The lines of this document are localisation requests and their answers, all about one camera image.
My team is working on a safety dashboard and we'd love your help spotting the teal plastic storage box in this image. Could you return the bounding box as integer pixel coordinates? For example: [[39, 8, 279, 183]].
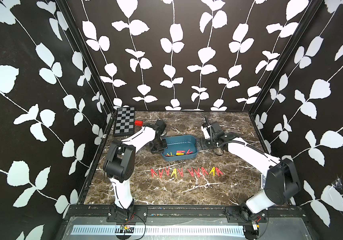
[[161, 135, 198, 162]]

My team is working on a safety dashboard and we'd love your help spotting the red clothespin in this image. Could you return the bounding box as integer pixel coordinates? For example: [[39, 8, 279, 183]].
[[215, 167, 223, 177], [158, 169, 164, 178], [193, 168, 201, 178], [150, 169, 157, 178], [164, 167, 170, 176], [176, 168, 183, 178], [199, 167, 209, 177], [187, 168, 195, 177]]

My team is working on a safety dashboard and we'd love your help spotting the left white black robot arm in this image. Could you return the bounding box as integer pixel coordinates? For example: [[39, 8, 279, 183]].
[[103, 120, 167, 210]]

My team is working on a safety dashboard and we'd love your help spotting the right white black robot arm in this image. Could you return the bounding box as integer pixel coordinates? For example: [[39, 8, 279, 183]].
[[196, 133, 301, 217]]

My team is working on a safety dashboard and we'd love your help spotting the small red block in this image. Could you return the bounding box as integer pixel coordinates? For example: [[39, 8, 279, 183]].
[[134, 120, 143, 127]]

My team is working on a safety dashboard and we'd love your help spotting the black white checkerboard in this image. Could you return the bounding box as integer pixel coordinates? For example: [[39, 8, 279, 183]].
[[113, 107, 135, 137]]

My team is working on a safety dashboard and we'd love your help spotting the blue playing card deck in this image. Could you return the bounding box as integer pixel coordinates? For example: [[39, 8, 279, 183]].
[[260, 175, 266, 189]]

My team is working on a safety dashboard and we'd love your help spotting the small circuit board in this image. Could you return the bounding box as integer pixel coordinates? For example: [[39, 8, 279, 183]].
[[116, 225, 134, 235]]

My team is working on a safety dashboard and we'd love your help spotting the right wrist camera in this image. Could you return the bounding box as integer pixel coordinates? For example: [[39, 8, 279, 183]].
[[201, 117, 224, 141]]

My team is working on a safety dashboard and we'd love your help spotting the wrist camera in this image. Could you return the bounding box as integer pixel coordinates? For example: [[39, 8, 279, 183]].
[[201, 117, 224, 141], [155, 119, 167, 136]]

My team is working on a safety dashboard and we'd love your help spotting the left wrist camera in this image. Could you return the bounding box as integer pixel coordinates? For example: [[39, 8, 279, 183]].
[[155, 119, 167, 136]]

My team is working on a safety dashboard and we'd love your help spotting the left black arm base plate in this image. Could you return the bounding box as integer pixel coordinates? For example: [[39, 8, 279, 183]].
[[106, 205, 148, 224]]

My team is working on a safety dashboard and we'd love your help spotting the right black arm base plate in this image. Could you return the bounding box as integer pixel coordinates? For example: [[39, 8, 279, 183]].
[[224, 206, 267, 225]]

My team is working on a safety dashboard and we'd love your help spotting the white perforated rail strip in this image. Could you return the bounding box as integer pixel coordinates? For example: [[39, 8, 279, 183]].
[[71, 225, 244, 237]]

